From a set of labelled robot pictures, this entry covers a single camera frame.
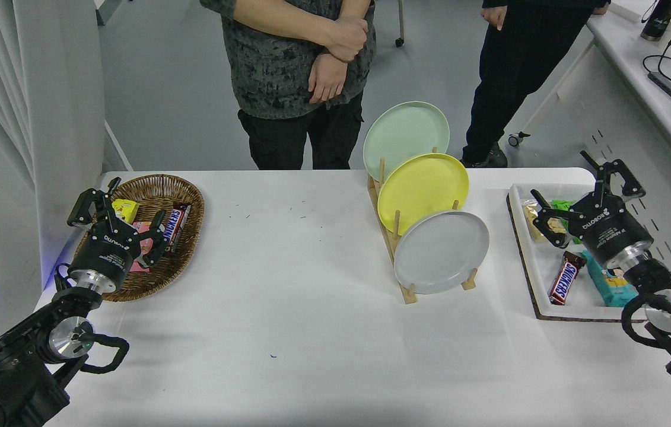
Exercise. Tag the white desk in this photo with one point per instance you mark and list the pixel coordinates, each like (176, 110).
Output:
(608, 101)

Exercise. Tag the black caster wheel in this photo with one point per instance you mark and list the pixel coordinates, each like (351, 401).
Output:
(514, 140)

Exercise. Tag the yellow plate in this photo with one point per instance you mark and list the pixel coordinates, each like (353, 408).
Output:
(421, 190)

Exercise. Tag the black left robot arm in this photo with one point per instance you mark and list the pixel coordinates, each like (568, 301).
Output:
(9, 379)

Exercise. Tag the pale green plate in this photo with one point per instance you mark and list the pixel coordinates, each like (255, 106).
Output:
(400, 133)

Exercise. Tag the person's left hand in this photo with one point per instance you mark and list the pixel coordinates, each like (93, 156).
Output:
(600, 9)
(328, 80)

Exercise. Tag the wooden plate rack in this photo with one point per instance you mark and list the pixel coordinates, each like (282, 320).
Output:
(409, 293)

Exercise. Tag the clear cracker pack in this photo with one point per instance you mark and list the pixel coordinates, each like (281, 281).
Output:
(531, 216)

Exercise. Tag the black usb hub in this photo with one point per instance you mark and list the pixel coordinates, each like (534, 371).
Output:
(666, 85)

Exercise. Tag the person's left forearm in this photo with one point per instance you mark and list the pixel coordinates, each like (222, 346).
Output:
(356, 7)

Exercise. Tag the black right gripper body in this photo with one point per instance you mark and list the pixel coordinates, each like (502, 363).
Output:
(611, 228)

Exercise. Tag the black bottle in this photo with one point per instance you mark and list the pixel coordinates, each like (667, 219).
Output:
(661, 18)

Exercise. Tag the grey plate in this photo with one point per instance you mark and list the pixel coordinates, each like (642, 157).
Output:
(439, 255)

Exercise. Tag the teal snack pack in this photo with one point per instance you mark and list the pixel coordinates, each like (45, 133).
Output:
(611, 287)

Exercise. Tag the white tray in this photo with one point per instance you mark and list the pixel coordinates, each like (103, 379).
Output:
(534, 267)

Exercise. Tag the pink snack pack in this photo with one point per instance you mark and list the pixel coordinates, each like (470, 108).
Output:
(142, 227)

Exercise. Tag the green snack pack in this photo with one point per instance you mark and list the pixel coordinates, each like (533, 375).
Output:
(562, 206)

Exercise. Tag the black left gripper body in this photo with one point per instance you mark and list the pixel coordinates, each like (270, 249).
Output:
(107, 252)

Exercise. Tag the brown Snickers bar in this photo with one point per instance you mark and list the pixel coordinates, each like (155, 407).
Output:
(565, 279)
(178, 222)

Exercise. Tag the yellow snack pack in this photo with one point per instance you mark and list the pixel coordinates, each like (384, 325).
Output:
(126, 209)

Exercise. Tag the brown wicker basket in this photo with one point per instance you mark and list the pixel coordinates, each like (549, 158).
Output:
(184, 201)

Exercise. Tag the person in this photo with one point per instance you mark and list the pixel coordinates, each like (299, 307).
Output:
(525, 65)
(276, 83)

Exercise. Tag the person's right forearm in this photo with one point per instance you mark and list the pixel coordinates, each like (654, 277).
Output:
(282, 21)

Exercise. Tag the grey furniture leg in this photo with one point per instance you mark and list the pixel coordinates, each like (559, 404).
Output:
(107, 10)

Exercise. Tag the chair leg with caster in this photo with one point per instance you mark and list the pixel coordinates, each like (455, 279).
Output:
(400, 24)

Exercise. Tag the white curtain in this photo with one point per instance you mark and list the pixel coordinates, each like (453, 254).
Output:
(44, 89)

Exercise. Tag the person's right hand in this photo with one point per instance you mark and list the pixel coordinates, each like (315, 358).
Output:
(348, 38)
(494, 16)

